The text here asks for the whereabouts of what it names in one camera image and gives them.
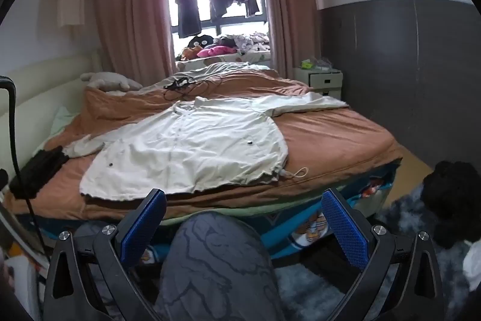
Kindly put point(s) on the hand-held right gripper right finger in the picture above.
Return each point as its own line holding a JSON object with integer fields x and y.
{"x": 345, "y": 230}

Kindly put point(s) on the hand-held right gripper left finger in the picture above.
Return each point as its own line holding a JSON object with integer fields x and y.
{"x": 144, "y": 223}

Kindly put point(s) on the cream white jacket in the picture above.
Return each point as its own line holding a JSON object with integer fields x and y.
{"x": 188, "y": 144}

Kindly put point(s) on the pile of light clothes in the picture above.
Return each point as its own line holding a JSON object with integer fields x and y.
{"x": 248, "y": 42}

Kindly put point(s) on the blue cartoon printed bedsheet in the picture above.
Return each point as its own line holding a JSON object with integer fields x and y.
{"x": 312, "y": 230}

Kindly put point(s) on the grey shaggy rug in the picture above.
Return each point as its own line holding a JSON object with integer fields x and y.
{"x": 312, "y": 287}

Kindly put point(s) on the person's leg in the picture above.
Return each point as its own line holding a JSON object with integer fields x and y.
{"x": 218, "y": 268}

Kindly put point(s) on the brown blanket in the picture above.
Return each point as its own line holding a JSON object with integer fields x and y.
{"x": 330, "y": 140}

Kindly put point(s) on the black fluffy cloth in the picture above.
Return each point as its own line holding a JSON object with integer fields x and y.
{"x": 451, "y": 200}

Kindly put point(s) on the black folded cloth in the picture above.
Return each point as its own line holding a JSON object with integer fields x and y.
{"x": 37, "y": 170}

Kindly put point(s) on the beige plush toy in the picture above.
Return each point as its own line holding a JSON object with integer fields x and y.
{"x": 105, "y": 80}

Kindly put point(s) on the white nightstand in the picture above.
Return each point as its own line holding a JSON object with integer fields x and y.
{"x": 323, "y": 80}

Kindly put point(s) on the beige quilt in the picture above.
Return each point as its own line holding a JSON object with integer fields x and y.
{"x": 210, "y": 72}

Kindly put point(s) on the green packet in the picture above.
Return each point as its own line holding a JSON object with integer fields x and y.
{"x": 307, "y": 63}

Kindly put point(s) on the cream bed headboard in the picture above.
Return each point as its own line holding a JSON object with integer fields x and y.
{"x": 37, "y": 88}

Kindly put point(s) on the pink plush toy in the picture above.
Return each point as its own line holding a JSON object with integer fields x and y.
{"x": 216, "y": 51}

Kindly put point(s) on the black plush toy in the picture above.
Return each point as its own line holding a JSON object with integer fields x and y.
{"x": 198, "y": 41}

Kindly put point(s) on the pink curtain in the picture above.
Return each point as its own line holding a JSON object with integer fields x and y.
{"x": 127, "y": 12}
{"x": 289, "y": 5}

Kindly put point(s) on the window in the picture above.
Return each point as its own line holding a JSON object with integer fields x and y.
{"x": 233, "y": 24}

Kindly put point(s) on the dark hanging jacket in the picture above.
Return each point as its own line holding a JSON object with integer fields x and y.
{"x": 186, "y": 1}

